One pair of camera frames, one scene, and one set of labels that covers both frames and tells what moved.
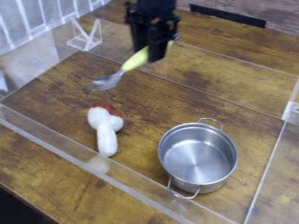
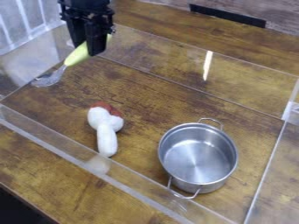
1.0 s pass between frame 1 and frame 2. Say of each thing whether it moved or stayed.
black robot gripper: moved
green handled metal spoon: moved
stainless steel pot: stayed
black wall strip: stayed
